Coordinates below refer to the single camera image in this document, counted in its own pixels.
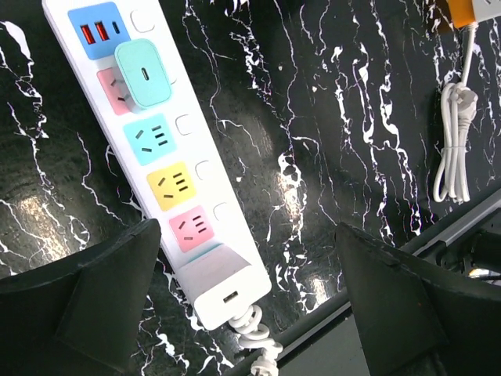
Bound orange power strip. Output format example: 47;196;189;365
447;0;501;28

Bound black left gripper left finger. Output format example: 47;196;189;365
1;219;161;375

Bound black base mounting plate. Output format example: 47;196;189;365
234;195;501;376

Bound white usb charger plug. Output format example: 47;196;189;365
175;244;271;331

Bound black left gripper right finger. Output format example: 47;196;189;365
334;223;500;375

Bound white orange strip power cable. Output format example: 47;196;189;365
432;21;479;204

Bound white multicolour power strip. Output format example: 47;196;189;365
42;1;265;279

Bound teal charger plug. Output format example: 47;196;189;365
114;38;172;114

